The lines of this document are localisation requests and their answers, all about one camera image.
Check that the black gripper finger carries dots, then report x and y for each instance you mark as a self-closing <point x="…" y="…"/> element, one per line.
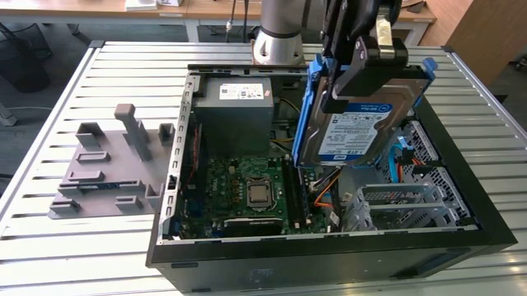
<point x="353" y="80"/>
<point x="329" y="27"/>

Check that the hard disk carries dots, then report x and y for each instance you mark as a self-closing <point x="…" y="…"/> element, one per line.
<point x="357" y="138"/>

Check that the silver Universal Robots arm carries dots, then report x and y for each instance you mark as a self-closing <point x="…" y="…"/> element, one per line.
<point x="280" y="46"/>

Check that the metal disk bay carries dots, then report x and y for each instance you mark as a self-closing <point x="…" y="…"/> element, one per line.
<point x="411" y="206"/>

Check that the brown cardboard piece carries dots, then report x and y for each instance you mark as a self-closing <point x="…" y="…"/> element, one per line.
<point x="413" y="6"/>

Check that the grey power supply unit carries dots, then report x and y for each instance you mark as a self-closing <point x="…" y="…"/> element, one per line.
<point x="235" y="123"/>

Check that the small white printed box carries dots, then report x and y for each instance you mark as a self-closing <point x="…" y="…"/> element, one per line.
<point x="171" y="2"/>

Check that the silver CPU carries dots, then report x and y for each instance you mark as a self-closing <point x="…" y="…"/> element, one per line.
<point x="257" y="193"/>

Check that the green motherboard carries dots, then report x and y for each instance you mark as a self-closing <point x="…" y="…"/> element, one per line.
<point x="221" y="185"/>

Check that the black graphics card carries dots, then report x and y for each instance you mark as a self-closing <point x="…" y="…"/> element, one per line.
<point x="252" y="226"/>

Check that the wooden desk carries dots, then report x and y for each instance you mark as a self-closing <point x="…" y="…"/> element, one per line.
<point x="103" y="13"/>

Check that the black PC case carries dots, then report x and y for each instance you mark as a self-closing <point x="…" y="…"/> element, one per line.
<point x="329" y="265"/>

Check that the grey parts rack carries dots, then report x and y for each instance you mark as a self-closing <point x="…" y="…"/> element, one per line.
<point x="115" y="172"/>

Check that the black mesh bin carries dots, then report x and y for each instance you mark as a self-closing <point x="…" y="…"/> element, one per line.
<point x="24" y="61"/>

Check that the pale camera mount bracket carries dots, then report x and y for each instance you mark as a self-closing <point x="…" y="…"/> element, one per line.
<point x="383" y="34"/>

